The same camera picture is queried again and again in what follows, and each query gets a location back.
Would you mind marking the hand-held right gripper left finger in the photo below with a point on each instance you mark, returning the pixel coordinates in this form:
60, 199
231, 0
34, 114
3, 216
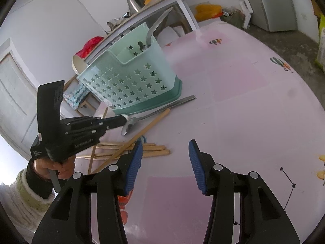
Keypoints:
133, 167

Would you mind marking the white desk with wooden top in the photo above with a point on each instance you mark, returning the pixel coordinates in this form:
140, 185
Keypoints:
152, 10

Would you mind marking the green printed box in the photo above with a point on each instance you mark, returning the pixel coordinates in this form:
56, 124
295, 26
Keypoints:
321, 45

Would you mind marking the person's left hand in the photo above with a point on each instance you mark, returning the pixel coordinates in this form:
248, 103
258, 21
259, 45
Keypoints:
43, 165

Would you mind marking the bunch of wooden chopsticks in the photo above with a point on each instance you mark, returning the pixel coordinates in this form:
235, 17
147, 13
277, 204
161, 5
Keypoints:
142, 131

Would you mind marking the grey refrigerator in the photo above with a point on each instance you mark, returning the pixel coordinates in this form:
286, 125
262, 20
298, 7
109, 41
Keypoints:
276, 5

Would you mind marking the steel electric kettle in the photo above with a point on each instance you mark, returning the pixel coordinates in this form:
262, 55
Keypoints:
134, 2

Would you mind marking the orange plastic bag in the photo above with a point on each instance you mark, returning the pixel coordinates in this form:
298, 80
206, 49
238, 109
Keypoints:
208, 11

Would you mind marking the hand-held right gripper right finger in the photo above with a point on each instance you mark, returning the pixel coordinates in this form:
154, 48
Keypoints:
196, 165

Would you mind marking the person's left forearm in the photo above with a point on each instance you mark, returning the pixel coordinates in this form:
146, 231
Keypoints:
25, 198

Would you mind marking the red plastic bag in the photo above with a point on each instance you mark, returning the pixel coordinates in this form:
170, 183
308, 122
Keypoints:
90, 45

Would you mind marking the brown cardboard box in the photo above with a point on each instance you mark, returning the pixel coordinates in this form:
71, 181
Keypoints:
316, 6

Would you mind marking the white panel door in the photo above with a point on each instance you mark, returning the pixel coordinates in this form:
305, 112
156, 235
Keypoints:
17, 96

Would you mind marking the white plastic stool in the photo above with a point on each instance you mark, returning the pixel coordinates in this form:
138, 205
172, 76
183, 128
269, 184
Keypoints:
246, 11

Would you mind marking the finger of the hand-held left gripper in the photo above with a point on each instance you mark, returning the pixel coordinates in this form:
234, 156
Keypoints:
114, 122

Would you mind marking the teal star-holed utensil holder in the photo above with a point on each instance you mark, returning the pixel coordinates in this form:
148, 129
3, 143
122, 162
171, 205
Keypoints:
132, 86

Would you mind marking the metal spoon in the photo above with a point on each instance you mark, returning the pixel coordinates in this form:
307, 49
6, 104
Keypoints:
158, 21
152, 113

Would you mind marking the blue floral cloth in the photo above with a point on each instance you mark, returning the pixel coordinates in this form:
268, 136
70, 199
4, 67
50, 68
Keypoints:
76, 95

